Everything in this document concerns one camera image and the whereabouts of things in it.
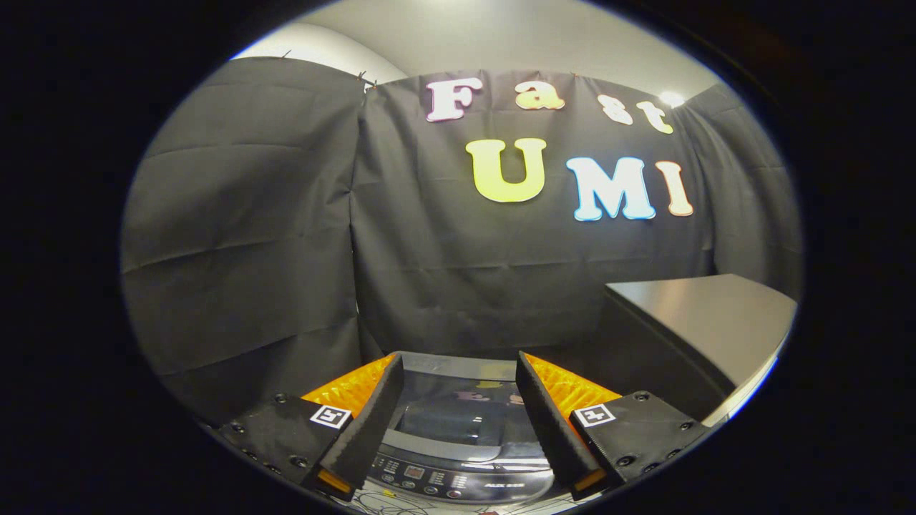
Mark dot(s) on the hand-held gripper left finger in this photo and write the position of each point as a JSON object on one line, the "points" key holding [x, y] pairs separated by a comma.
{"points": [[372, 422]]}

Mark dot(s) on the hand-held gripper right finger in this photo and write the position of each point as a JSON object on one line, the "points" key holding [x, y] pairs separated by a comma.
{"points": [[547, 422]]}

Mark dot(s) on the grey washing machine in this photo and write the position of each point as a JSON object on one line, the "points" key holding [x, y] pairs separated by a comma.
{"points": [[458, 479]]}

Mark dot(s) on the beige cabinet with dark top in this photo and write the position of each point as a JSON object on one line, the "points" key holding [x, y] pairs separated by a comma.
{"points": [[701, 315]]}

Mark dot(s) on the black backdrop cloth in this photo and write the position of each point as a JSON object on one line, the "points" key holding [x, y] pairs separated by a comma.
{"points": [[286, 250]]}

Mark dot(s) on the ceiling light panel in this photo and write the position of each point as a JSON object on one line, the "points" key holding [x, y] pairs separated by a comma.
{"points": [[671, 99]]}

